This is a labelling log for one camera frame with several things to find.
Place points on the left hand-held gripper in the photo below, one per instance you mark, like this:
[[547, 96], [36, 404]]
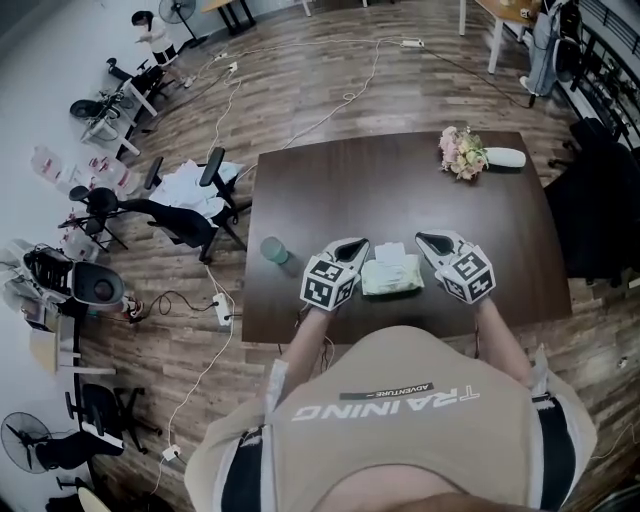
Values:
[[327, 285]]

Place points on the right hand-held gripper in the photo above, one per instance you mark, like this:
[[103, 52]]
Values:
[[467, 275]]

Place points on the white plastic block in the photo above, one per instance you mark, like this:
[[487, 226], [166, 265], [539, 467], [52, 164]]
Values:
[[390, 251]]

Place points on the person's left forearm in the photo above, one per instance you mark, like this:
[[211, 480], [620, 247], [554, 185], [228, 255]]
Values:
[[310, 345]]

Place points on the person's right forearm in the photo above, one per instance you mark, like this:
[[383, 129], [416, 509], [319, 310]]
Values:
[[500, 340]]

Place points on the translucent green cup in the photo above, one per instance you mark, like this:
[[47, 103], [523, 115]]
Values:
[[274, 250]]

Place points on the pink flower bouquet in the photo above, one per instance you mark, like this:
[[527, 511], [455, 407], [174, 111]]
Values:
[[462, 155]]

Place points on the white vase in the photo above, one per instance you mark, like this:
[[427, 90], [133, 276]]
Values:
[[505, 157]]

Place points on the white power strip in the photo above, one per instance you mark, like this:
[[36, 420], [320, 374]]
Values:
[[222, 307]]

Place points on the large black office chair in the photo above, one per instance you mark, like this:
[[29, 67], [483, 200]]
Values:
[[595, 215]]

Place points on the black office chair with armrests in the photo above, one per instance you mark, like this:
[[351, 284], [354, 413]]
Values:
[[180, 222]]

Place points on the white clothes pile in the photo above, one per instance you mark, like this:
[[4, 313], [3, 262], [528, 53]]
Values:
[[185, 192]]

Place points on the black mesh office chair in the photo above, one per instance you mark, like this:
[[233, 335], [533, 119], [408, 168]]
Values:
[[595, 140]]

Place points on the beige printed t-shirt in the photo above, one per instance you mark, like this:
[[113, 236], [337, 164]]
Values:
[[400, 450]]

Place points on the wooden desk with white legs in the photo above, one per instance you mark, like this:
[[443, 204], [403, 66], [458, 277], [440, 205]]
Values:
[[505, 10]]

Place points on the black metal railing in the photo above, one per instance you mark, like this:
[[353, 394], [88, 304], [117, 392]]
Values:
[[610, 65]]

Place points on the small black office chair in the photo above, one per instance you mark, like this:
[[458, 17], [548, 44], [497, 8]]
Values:
[[97, 200]]

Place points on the small white plug adapter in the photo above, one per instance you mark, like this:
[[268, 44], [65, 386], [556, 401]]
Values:
[[171, 453]]

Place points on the wooden desk with black legs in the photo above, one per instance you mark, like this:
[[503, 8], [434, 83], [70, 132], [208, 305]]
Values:
[[215, 4]]

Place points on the black swivel chair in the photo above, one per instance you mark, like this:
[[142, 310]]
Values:
[[100, 405]]

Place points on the black floor fan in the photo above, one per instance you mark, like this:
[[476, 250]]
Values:
[[175, 10], [25, 440]]

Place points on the group of clear water bottles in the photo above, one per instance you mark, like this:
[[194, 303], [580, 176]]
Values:
[[50, 167]]

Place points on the cream round board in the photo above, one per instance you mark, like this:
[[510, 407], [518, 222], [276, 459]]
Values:
[[95, 500]]

